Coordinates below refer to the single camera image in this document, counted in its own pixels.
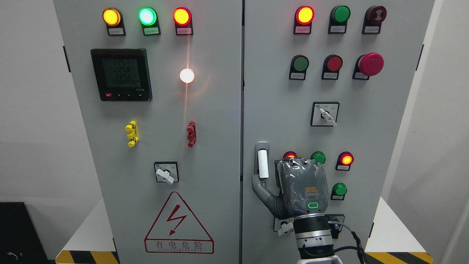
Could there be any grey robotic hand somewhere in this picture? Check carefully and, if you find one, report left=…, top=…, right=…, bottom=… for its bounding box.
left=251, top=158, right=329, bottom=220

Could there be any silver door handle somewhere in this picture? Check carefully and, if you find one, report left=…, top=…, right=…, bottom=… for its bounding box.
left=254, top=142, right=269, bottom=187

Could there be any right grey cabinet door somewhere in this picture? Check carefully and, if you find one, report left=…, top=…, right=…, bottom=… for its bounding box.
left=242, top=0, right=434, bottom=264

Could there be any grey cabinet door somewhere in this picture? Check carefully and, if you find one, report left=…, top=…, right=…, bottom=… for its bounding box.
left=54, top=0, right=243, bottom=264
left=242, top=0, right=434, bottom=264

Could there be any left grey cabinet door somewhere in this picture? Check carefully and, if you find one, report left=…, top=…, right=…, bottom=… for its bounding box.
left=54, top=0, right=243, bottom=264

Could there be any red indicator light left door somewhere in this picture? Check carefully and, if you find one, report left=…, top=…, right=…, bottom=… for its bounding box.
left=173, top=7, right=194, bottom=36

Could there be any green indicator light middle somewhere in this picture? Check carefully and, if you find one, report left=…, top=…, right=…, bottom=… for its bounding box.
left=310, top=151, right=326, bottom=164

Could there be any red indicator light middle left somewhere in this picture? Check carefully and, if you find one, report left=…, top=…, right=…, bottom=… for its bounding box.
left=283, top=151, right=298, bottom=159

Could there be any green push button lower right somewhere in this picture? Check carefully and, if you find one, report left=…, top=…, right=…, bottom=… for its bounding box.
left=330, top=183, right=347, bottom=201

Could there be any green push button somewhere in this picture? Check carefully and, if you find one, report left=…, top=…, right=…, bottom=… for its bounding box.
left=289, top=55, right=309, bottom=81
left=330, top=183, right=347, bottom=201

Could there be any red indicator light middle right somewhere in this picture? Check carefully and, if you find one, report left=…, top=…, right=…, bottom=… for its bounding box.
left=335, top=151, right=354, bottom=172

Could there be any red terminal connector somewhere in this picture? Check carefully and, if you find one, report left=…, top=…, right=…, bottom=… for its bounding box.
left=187, top=120, right=197, bottom=148

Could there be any green push button upper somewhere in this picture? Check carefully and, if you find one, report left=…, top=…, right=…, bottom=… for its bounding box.
left=289, top=55, right=309, bottom=81

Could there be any red push button upper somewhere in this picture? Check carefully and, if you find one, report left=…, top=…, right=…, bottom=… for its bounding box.
left=321, top=55, right=343, bottom=80

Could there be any red electric warning sticker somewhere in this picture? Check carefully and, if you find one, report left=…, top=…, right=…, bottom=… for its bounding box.
left=144, top=191, right=214, bottom=254

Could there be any red emergency stop button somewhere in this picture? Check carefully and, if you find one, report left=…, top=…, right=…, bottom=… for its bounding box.
left=352, top=52, right=385, bottom=80

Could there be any white lit indicator light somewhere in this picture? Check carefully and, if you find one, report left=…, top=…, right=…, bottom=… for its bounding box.
left=180, top=68, right=195, bottom=84

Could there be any red indicator light right top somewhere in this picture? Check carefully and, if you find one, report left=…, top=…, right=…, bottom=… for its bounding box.
left=293, top=5, right=315, bottom=34

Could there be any green indicator light right top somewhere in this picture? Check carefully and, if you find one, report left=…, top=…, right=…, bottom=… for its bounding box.
left=328, top=5, right=351, bottom=34

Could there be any yellow terminal connector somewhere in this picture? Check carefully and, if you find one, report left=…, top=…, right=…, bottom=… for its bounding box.
left=125, top=120, right=139, bottom=148

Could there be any red black buzzer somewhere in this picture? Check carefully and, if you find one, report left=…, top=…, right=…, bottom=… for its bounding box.
left=362, top=5, right=387, bottom=34

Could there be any black digital power meter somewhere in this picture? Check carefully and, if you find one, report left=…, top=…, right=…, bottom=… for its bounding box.
left=91, top=48, right=152, bottom=101

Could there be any white platform with hazard stripes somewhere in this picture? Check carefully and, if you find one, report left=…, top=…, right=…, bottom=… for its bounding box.
left=52, top=199, right=434, bottom=264

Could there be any green lit indicator light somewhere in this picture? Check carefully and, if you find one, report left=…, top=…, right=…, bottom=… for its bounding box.
left=138, top=7, right=161, bottom=36

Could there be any yellow indicator light top left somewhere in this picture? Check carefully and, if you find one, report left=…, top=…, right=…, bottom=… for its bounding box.
left=102, top=7, right=126, bottom=36

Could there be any black box bottom left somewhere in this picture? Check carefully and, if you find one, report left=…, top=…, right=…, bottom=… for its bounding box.
left=0, top=202, right=49, bottom=264

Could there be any white lower rotary switch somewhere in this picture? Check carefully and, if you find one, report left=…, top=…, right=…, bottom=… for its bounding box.
left=273, top=217, right=295, bottom=237

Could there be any black selector knob switch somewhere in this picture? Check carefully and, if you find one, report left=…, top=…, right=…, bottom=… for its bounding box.
left=325, top=214, right=345, bottom=239

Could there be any upper right rotary switch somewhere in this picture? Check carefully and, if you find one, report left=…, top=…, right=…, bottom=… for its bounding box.
left=310, top=102, right=340, bottom=127

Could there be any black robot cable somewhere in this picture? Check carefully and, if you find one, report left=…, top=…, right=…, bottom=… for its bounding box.
left=299, top=219, right=368, bottom=264

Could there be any left door rotary switch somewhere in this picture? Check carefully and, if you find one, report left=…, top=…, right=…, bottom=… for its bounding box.
left=154, top=161, right=180, bottom=184

